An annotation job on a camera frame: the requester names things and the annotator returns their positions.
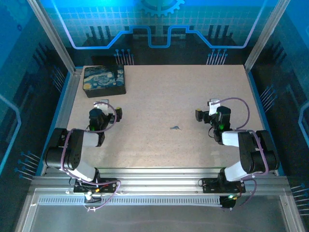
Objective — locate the small metal key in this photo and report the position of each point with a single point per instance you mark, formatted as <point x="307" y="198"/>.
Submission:
<point x="175" y="127"/>

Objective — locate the starry night patterned box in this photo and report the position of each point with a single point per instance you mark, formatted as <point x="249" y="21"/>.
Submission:
<point x="101" y="79"/>

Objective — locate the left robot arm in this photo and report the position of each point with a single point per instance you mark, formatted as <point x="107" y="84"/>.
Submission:
<point x="74" y="157"/>

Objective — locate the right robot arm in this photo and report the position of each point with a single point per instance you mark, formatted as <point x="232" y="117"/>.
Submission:
<point x="253" y="154"/>

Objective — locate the small white connector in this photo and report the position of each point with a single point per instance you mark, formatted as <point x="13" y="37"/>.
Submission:
<point x="88" y="197"/>

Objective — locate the black controller box with LEDs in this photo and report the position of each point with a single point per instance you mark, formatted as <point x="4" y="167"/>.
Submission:
<point x="227" y="204"/>

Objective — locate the grey metal front panel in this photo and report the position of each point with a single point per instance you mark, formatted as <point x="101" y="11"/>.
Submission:
<point x="157" y="217"/>

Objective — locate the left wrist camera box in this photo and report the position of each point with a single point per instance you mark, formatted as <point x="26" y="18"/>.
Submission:
<point x="103" y="105"/>

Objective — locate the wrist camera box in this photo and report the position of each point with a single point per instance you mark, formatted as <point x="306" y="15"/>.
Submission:
<point x="213" y="106"/>
<point x="103" y="105"/>

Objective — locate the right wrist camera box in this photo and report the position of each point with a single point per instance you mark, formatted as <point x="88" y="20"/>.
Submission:
<point x="213" y="106"/>

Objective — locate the aluminium side rail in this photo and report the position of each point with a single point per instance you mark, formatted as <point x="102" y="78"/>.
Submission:
<point x="73" y="82"/>

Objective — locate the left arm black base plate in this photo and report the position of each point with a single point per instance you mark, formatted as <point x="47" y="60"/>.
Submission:
<point x="108" y="181"/>

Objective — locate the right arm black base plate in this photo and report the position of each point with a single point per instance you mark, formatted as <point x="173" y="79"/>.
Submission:
<point x="210" y="186"/>

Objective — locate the aluminium front rail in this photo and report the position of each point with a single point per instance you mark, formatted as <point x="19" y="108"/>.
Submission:
<point x="157" y="180"/>

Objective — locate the aluminium frame post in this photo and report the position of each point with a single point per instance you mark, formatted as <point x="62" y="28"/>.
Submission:
<point x="51" y="36"/>
<point x="265" y="33"/>

